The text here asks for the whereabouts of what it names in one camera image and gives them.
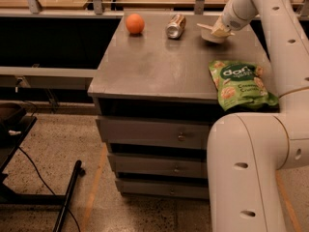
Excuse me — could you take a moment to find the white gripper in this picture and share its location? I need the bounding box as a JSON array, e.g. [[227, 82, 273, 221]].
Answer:
[[211, 4, 247, 38]]

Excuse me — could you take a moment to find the white paper bowl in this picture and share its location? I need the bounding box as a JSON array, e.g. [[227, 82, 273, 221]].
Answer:
[[197, 23, 228, 44]]

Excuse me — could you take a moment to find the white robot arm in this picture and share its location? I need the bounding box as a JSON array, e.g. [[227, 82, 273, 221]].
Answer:
[[207, 0, 309, 232]]

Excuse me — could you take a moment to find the green rice chip bag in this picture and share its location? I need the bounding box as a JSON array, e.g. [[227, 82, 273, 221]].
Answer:
[[209, 60, 278, 111]]

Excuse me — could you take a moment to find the silver soda can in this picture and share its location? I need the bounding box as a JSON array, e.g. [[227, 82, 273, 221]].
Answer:
[[165, 14, 186, 39]]

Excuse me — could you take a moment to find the orange fruit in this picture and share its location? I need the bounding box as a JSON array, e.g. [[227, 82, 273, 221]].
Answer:
[[126, 14, 145, 34]]

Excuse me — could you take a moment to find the grey drawer cabinet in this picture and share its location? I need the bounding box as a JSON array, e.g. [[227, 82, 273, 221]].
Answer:
[[88, 14, 271, 199]]

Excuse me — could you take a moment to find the black stand base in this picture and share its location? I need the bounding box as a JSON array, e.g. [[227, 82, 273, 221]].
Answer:
[[1, 103, 90, 232]]

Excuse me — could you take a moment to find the black floor cable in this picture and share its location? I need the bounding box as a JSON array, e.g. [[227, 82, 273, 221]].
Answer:
[[17, 146, 82, 232]]

